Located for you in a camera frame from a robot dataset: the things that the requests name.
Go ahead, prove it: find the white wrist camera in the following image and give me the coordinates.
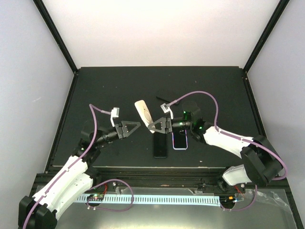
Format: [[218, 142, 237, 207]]
[[160, 104, 173, 119], [110, 107, 120, 127]]

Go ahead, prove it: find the left circuit board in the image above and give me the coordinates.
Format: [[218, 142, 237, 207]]
[[87, 194, 104, 201]]

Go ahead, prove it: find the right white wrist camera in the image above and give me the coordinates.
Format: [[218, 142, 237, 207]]
[[160, 104, 173, 119]]

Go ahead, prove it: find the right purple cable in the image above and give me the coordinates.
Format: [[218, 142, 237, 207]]
[[165, 91, 286, 212]]

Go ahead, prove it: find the black frame post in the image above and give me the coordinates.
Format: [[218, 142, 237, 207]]
[[243, 0, 290, 73], [33, 0, 78, 74]]

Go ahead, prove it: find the right black frame post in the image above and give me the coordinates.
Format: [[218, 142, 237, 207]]
[[243, 0, 290, 73]]

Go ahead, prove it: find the beige phone case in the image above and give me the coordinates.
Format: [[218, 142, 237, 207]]
[[134, 100, 153, 127]]

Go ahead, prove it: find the right circuit board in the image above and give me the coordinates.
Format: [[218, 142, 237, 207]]
[[221, 196, 244, 203]]

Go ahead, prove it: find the lavender phone case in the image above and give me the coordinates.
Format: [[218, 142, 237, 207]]
[[172, 131, 189, 151]]

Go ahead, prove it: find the purple cable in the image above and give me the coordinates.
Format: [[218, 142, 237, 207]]
[[165, 91, 286, 212], [22, 104, 134, 229]]

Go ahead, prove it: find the black phone case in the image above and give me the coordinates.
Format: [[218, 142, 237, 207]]
[[153, 132, 167, 158]]

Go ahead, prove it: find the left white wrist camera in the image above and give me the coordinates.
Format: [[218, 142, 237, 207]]
[[110, 107, 120, 127]]

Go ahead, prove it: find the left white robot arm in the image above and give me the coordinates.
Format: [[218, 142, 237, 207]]
[[18, 121, 141, 229]]

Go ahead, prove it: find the black front rail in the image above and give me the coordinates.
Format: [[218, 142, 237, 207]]
[[30, 167, 290, 189]]

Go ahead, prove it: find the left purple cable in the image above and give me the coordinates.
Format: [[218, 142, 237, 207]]
[[22, 104, 134, 229]]

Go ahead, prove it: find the left black frame post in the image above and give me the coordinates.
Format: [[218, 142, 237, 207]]
[[33, 0, 78, 74]]

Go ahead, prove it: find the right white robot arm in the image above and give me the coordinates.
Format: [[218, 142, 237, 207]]
[[147, 102, 284, 192]]

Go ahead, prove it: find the light blue cable duct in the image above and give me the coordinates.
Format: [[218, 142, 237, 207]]
[[75, 194, 220, 207]]

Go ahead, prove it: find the circuit board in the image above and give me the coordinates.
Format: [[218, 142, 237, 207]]
[[221, 196, 244, 203], [87, 194, 104, 201]]

